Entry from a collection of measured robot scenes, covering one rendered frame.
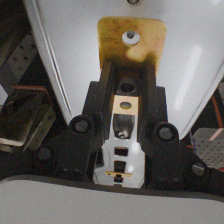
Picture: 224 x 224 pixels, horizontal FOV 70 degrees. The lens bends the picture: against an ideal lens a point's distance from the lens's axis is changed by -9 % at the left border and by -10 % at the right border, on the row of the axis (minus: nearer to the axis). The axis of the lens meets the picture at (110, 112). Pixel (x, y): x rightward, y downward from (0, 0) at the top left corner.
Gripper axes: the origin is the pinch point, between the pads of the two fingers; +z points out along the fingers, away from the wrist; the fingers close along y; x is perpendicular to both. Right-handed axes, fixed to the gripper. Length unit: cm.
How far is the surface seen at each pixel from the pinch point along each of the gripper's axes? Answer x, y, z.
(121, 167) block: -44.7, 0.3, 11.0
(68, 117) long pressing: -16.0, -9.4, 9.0
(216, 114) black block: -17.3, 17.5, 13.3
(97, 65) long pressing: -4.9, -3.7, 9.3
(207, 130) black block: -18.4, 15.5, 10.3
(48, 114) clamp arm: -16.5, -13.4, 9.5
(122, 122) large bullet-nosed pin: -11.2, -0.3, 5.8
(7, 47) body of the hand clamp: -1.4, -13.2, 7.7
